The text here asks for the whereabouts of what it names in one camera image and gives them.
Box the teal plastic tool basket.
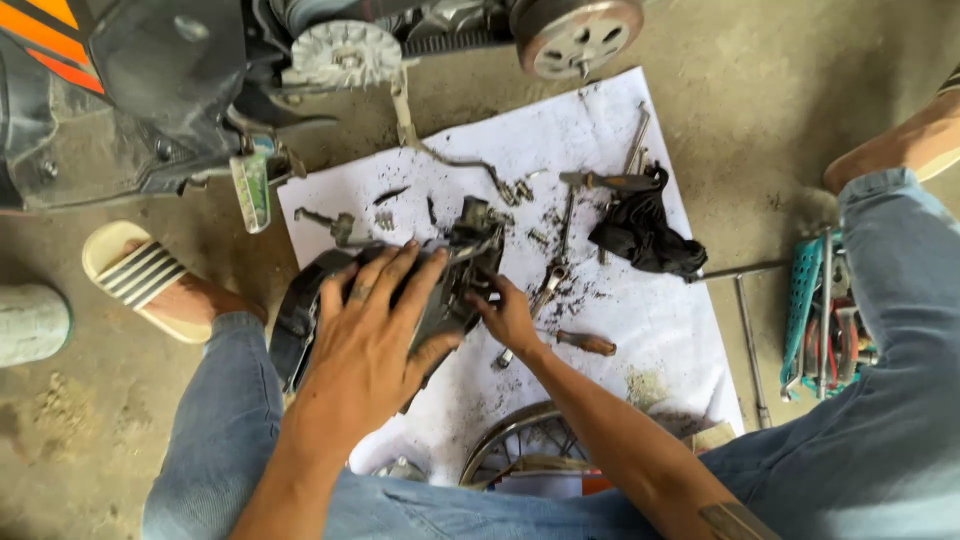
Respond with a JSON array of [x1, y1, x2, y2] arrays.
[[778, 228, 880, 402]]

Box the grey metal bolt fitting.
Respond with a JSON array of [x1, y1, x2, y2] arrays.
[[293, 207, 357, 246]]

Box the long steel rods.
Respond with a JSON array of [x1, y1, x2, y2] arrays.
[[621, 100, 653, 176]]

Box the chrome spoked wheel rim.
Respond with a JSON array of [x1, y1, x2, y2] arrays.
[[458, 399, 595, 490]]

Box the slim steel socket driver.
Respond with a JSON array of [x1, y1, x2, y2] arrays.
[[556, 187, 577, 262]]

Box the person's right hand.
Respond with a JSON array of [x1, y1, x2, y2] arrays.
[[465, 274, 544, 358]]

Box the dark handle screwdriver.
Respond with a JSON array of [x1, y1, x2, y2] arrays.
[[558, 170, 663, 193]]

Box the steel ring spanner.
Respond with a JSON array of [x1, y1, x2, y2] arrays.
[[493, 257, 573, 370]]

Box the person's left hand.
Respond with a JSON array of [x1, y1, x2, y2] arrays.
[[288, 240, 463, 453]]

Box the person's blue jeans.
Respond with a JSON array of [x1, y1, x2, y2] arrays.
[[141, 166, 960, 540]]

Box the black orange scooter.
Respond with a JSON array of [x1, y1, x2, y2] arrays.
[[0, 0, 646, 235]]

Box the steel T-handle wrench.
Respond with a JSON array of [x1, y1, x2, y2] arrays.
[[690, 258, 793, 430]]

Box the black engine cover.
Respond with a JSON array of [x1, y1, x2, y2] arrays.
[[268, 196, 508, 415]]

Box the white paper sheet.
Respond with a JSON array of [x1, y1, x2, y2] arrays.
[[277, 66, 746, 489]]

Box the grey concrete cylinder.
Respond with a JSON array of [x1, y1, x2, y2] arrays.
[[0, 282, 75, 369]]

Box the grey cotton waste ball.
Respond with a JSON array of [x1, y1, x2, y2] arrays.
[[793, 186, 843, 240]]

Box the cream striped left sandal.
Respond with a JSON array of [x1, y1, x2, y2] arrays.
[[81, 219, 269, 345]]

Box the black cloth rag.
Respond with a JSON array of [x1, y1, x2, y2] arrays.
[[587, 162, 709, 283]]

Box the cream right sandal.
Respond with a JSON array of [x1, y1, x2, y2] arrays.
[[822, 63, 960, 198]]

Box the steel kick start lever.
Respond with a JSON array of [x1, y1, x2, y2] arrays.
[[388, 66, 535, 207]]

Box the brown wooden handle screwdriver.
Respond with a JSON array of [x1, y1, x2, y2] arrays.
[[555, 330, 618, 358]]

